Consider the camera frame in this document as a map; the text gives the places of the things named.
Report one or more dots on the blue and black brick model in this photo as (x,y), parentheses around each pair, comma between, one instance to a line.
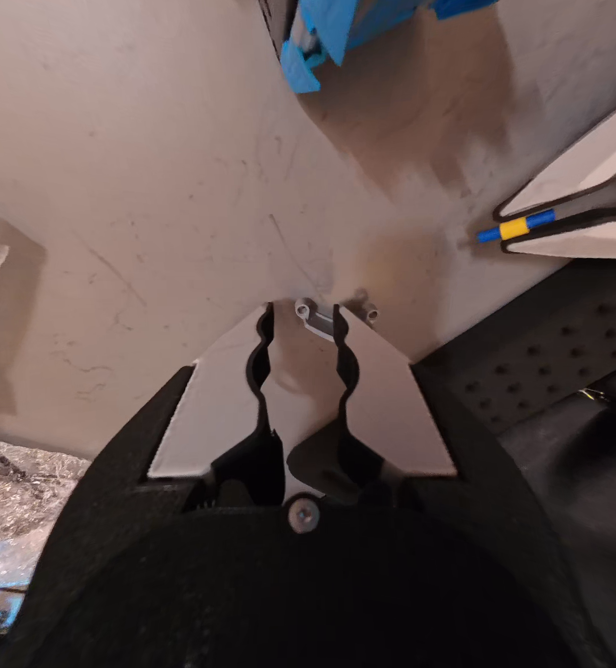
(334,31)

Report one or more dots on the grey curved panel piece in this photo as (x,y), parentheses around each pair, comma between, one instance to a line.
(318,321)

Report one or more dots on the clear plastic bag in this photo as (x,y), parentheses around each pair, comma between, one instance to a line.
(21,511)

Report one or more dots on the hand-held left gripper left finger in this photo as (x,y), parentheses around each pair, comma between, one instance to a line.
(214,407)

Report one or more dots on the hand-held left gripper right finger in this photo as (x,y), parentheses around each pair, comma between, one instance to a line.
(391,407)

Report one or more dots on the blue pin with yellow bush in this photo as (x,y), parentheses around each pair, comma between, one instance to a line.
(514,228)

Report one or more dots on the grey desk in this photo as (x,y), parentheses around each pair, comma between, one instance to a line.
(156,182)

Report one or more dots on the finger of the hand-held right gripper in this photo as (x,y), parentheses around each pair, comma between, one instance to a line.
(589,167)
(589,242)

